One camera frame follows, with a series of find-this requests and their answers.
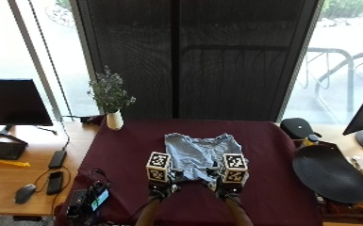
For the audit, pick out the grey computer mouse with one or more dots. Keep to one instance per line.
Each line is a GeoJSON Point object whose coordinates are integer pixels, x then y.
{"type": "Point", "coordinates": [24, 193]}

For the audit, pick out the metal bicycle rack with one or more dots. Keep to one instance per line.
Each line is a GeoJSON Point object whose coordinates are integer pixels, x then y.
{"type": "Point", "coordinates": [335, 78]}

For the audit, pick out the person's left hand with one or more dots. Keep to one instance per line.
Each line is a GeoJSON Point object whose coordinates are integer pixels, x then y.
{"type": "Point", "coordinates": [168, 183]}

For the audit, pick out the black pouch case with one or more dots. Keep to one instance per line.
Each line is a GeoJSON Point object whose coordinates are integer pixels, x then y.
{"type": "Point", "coordinates": [298, 127]}

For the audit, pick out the black keyboard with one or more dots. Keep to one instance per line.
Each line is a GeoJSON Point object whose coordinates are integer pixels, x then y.
{"type": "Point", "coordinates": [0, 150]}

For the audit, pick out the white marker cube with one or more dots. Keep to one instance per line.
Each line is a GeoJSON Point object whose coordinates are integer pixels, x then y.
{"type": "Point", "coordinates": [234, 168]}
{"type": "Point", "coordinates": [158, 166]}

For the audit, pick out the person's right hand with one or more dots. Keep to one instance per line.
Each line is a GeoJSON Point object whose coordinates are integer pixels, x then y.
{"type": "Point", "coordinates": [223, 185]}

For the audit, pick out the black camera device with screen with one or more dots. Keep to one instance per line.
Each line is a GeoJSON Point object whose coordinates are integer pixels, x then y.
{"type": "Point", "coordinates": [90, 199]}

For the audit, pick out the white vase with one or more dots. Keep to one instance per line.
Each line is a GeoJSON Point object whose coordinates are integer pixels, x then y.
{"type": "Point", "coordinates": [114, 120]}

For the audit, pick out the black computer monitor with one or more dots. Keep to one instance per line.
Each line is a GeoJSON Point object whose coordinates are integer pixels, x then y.
{"type": "Point", "coordinates": [11, 102]}

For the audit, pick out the yellow strip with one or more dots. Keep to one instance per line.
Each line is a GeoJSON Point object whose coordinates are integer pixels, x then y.
{"type": "Point", "coordinates": [10, 163]}

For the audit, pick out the dark red tablecloth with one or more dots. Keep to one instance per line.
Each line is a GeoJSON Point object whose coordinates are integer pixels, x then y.
{"type": "Point", "coordinates": [268, 175]}

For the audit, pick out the black phone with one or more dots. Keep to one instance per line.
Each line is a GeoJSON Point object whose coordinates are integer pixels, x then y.
{"type": "Point", "coordinates": [55, 182]}

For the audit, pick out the light blue shirt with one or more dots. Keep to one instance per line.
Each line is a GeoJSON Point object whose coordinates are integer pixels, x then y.
{"type": "Point", "coordinates": [198, 150]}

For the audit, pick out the black power adapter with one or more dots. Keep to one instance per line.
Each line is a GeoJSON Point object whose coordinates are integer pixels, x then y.
{"type": "Point", "coordinates": [56, 158]}

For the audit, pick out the wooden desk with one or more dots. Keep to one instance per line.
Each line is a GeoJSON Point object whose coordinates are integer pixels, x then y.
{"type": "Point", "coordinates": [22, 175]}

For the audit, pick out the black mesh roller blind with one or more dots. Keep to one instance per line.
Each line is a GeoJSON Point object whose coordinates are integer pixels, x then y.
{"type": "Point", "coordinates": [198, 56]}

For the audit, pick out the small purple flower bunch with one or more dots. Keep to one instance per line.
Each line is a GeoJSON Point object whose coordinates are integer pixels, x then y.
{"type": "Point", "coordinates": [108, 91]}

